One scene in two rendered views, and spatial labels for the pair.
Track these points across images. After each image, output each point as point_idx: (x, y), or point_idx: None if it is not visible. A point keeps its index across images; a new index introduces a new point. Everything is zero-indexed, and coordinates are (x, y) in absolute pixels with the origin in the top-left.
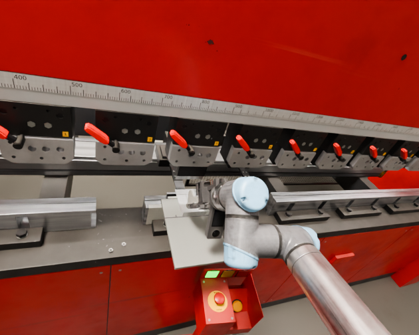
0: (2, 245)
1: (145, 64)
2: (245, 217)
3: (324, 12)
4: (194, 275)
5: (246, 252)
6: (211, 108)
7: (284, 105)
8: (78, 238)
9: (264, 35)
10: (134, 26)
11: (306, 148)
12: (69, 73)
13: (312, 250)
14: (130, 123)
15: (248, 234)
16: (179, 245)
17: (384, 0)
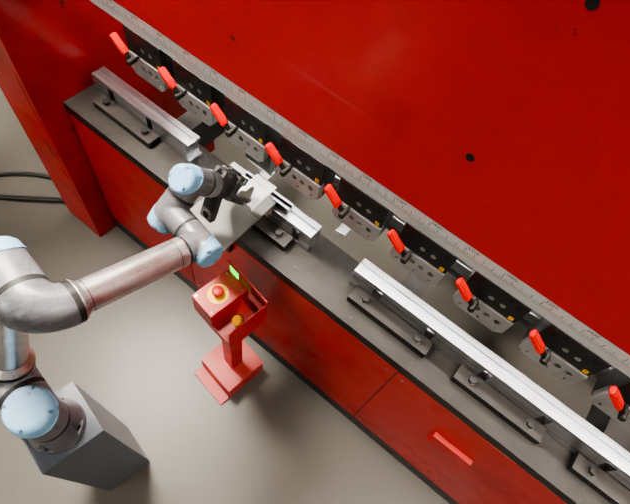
0: (131, 131)
1: (193, 37)
2: (169, 191)
3: (328, 49)
4: (247, 275)
5: (153, 213)
6: (248, 101)
7: (318, 137)
8: (172, 161)
9: (274, 49)
10: (182, 6)
11: (364, 213)
12: (155, 25)
13: (176, 243)
14: (193, 81)
15: (163, 204)
16: (199, 211)
17: (399, 62)
